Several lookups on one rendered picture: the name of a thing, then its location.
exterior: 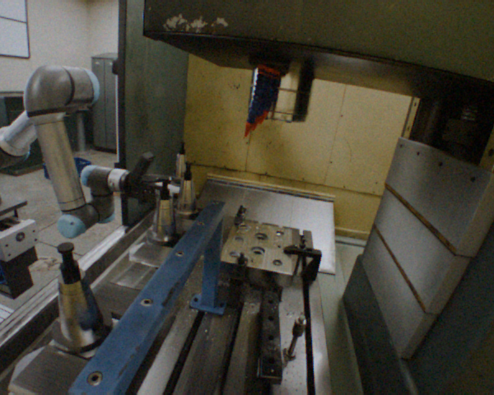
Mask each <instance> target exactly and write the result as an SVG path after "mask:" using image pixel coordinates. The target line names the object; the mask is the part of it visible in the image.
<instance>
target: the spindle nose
mask: <svg viewBox="0 0 494 395"><path fill-rule="evenodd" d="M257 70H258V69H255V68H253V69H252V76H251V82H250V85H251V87H250V89H249V101H248V107H249V108H248V114H249V110H250V106H251V105H252V104H251V101H252V96H253V94H254V85H255V84H256V83H255V80H256V79H257V77H256V75H257ZM279 76H280V77H279V80H278V81H279V82H278V84H277V93H275V95H276V96H275V98H274V101H273V106H272V107H270V108H271V109H270V112H269V113H268V115H267V117H266V119H273V120H279V121H285V122H293V123H305V122H306V121H307V116H308V115H309V112H310V103H311V99H312V94H313V89H314V85H315V77H316V75H315V74H314V73H312V72H307V71H303V70H299V69H295V68H290V71H289V73H288V74H286V73H281V72H280V75H279Z"/></svg>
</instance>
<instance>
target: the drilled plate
mask: <svg viewBox="0 0 494 395"><path fill-rule="evenodd" d="M246 225H249V226H252V227H250V228H248V226H246ZM253 225H254V226H253ZM259 225H260V226H259ZM240 227H243V229H245V228H247V230H248V231H246V230H243V229H241V228H240ZM240 227H238V225H236V224H235V223H234V225H233V226H232V228H231V232H230V234H229V235H228V238H227V240H226V242H225V245H224V247H223V249H222V251H221V261H220V270H219V273H223V274H227V275H231V274H232V272H233V269H234V266H235V262H236V259H237V256H238V255H239V256H240V252H245V255H247V256H248V257H249V259H248V260H249V261H248V263H247V267H246V270H245V275H244V278H247V279H251V280H256V281H263V282H267V283H272V284H276V285H281V286H289V284H290V280H291V275H292V254H289V253H285V252H282V251H283V249H284V247H286V246H289V245H292V231H291V230H289V229H284V228H280V227H275V226H270V225H262V224H258V223H253V222H248V221H243V224H241V225H240ZM264 228H267V229H264ZM238 230H239V231H238ZM276 230H277V231H276ZM279 230H280V231H279ZM281 230H282V231H281ZM237 231H238V232H237ZM255 231H256V232H257V231H258V232H257V233H256V232H255ZM284 231H285V233H283V232H284ZM243 232H244V234H243ZM259 232H260V233H259ZM261 232H262V233H261ZM264 233H265V234H264ZM276 233H277V234H279V235H275V234H276ZM253 234H254V235H255V236H254V235H253ZM281 235H282V236H281ZM284 235H285V236H284ZM236 236H237V237H236ZM246 236H247V237H246ZM256 238H257V239H256ZM266 238H270V239H266ZM264 239H266V240H264ZM238 241H239V242H238ZM275 241H277V242H275ZM257 245H258V246H257ZM274 245H276V246H274ZM232 249H234V251H233V250H232ZM231 250H232V251H231ZM237 250H238V251H240V252H237ZM250 250H251V251H252V252H250ZM247 251H248V252H247ZM254 253H255V255H254ZM256 254H257V255H256ZM260 256H261V257H260ZM233 257H234V258H233ZM248 257H247V258H248ZM252 257H255V258H253V260H252V259H251V258H252ZM250 259H251V260H250ZM255 259H256V260H255ZM278 259H279V260H278ZM271 261H273V263H274V264H275V265H274V264H273V263H272V262H271ZM276 265H278V266H276Z"/></svg>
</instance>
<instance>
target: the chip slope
mask: <svg viewBox="0 0 494 395"><path fill-rule="evenodd" d="M199 199H200V200H204V201H210V200H211V199H212V200H217V201H222V202H226V212H225V215H226V216H235V215H236V213H237V212H238V209H239V207H240V205H243V207H245V208H247V212H246V217H245V219H248V220H252V221H258V222H259V224H262V223H263V222H266V223H270V224H275V225H279V227H280V228H282V226H283V225H284V226H288V227H293V228H297V229H300V235H303V230H311V231H312V237H313V243H314V249H321V250H322V254H323V256H322V260H321V264H320V266H319V270H318V272H319V273H324V274H329V275H334V276H335V274H336V272H335V243H334V221H333V201H334V199H330V198H325V197H316V196H312V195H307V194H302V193H293V192H288V191H284V190H279V189H274V188H265V187H260V186H255V185H250V184H242V183H237V182H231V181H226V180H222V179H213V178H207V182H206V185H205V187H204V189H203V192H202V194H201V196H200V198H199Z"/></svg>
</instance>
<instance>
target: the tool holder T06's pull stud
mask: <svg viewBox="0 0 494 395"><path fill-rule="evenodd" d="M74 249H75V247H74V243H71V242H65V243H61V244H59V245H58V247H57V250H58V253H61V255H62V259H63V262H62V263H61V264H60V270H61V274H62V278H63V280H64V281H75V280H76V279H78V278H79V277H80V275H81V273H80V268H79V263H78V261H77V260H75V259H74V258H73V254H72V251H73V250H74Z"/></svg>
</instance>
